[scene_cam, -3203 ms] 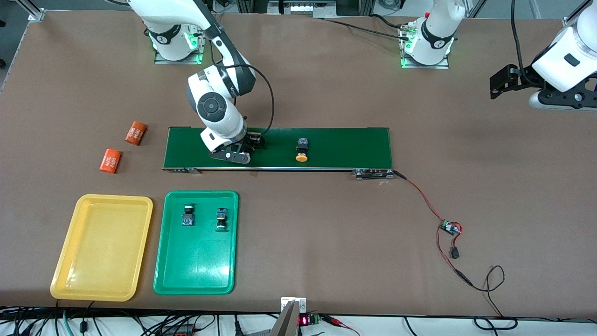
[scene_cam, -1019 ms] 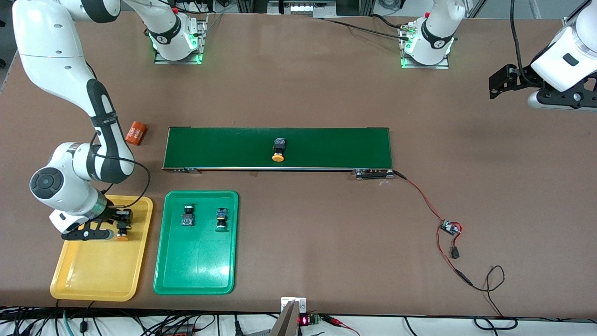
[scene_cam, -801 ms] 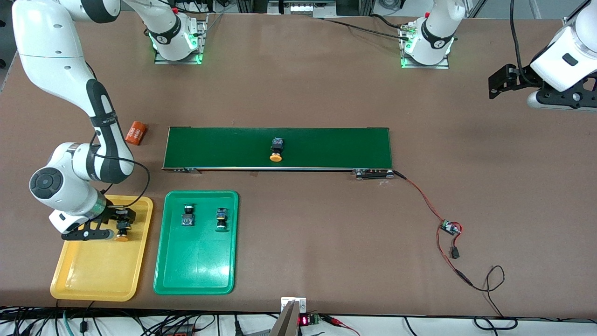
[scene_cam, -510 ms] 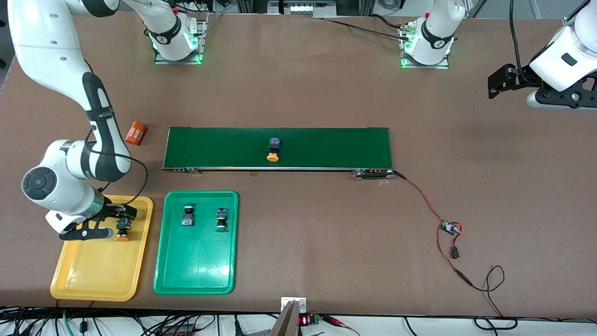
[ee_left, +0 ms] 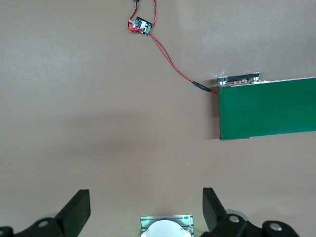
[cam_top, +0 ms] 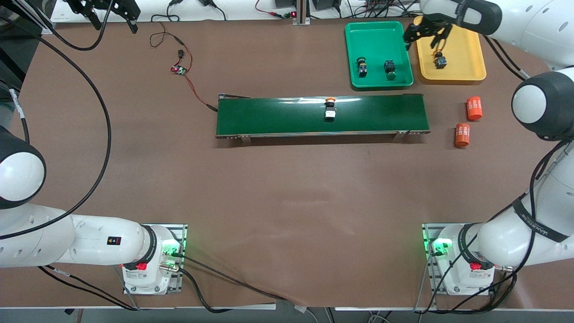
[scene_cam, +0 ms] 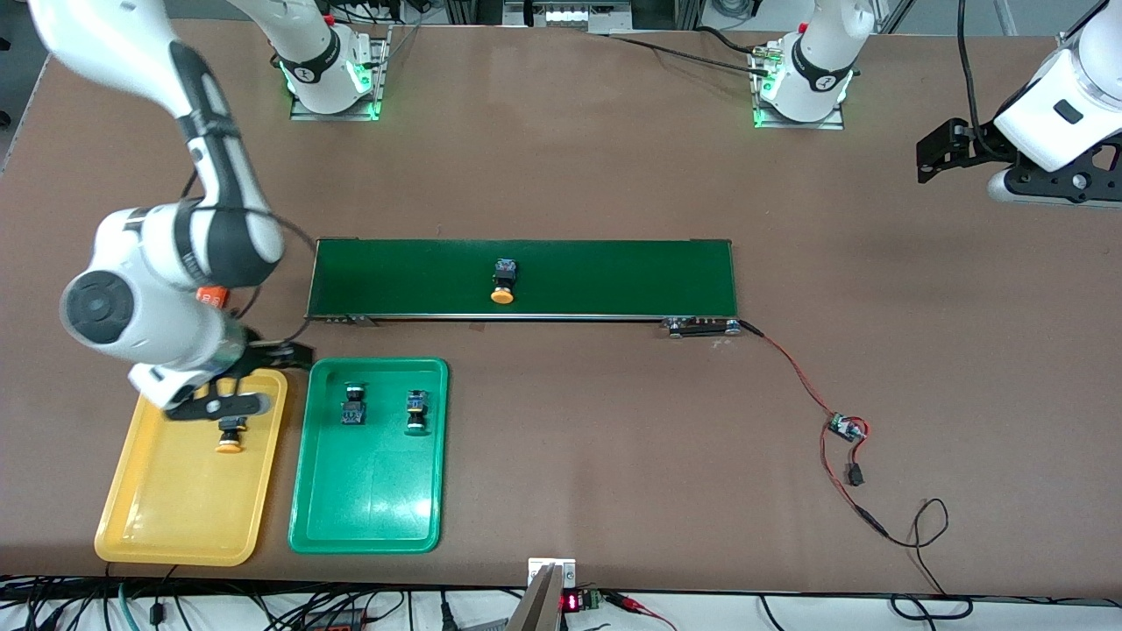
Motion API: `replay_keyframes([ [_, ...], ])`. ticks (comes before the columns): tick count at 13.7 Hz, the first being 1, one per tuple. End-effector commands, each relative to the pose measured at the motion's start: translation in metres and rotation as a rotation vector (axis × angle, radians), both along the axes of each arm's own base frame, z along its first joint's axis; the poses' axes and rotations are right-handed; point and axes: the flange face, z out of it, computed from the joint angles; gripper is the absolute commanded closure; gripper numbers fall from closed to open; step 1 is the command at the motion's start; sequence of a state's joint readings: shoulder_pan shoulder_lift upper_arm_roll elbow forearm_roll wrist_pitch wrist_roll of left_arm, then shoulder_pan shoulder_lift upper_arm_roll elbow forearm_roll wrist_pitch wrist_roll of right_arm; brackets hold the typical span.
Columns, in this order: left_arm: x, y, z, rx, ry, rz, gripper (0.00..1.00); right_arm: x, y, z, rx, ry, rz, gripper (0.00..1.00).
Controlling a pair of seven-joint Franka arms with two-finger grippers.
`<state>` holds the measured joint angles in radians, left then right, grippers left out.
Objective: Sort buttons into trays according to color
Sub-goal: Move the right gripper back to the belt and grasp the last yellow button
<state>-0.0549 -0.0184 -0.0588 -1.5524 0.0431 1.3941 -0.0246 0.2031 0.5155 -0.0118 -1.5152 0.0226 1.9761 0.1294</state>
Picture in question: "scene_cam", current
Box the yellow plastic tray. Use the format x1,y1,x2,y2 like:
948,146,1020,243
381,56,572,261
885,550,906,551
94,364,288,567

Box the green plastic tray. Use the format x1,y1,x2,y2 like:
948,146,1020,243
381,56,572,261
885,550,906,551
288,357,450,555

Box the green conveyor belt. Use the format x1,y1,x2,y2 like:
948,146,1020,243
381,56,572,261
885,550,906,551
303,238,742,339

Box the white electrical device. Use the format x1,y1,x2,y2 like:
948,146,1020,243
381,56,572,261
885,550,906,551
504,0,634,29

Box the red clip lead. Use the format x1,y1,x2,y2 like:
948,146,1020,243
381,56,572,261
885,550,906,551
609,592,678,631

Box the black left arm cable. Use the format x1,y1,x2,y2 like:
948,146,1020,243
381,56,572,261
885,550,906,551
955,0,1000,154

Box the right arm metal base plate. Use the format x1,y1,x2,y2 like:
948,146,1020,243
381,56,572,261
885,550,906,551
289,26,391,122

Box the black cable on table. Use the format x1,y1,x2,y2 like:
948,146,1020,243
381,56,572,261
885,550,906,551
605,25,772,73

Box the thin black looped cable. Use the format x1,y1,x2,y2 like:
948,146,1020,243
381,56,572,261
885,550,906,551
887,498,974,621

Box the metal camera pole bracket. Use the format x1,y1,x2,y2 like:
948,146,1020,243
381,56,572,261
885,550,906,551
507,557,578,631

